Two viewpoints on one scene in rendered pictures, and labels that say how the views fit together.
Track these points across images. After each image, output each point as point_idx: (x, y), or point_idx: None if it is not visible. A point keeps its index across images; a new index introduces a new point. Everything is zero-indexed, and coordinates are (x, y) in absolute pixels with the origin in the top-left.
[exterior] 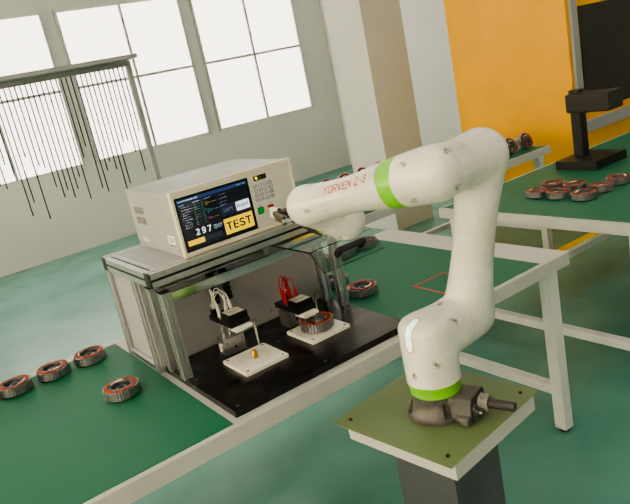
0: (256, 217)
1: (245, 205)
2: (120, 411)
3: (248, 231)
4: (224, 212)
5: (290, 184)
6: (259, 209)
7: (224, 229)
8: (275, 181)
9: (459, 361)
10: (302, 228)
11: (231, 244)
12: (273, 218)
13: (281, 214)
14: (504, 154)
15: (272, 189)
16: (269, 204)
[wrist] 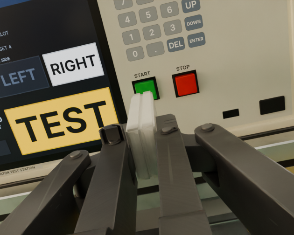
0: (127, 111)
1: (84, 69)
2: None
3: (97, 150)
4: (5, 87)
5: (280, 1)
6: (136, 87)
7: (12, 138)
8: None
9: None
10: None
11: (21, 190)
12: (192, 119)
13: (13, 231)
14: None
15: (197, 17)
16: (180, 72)
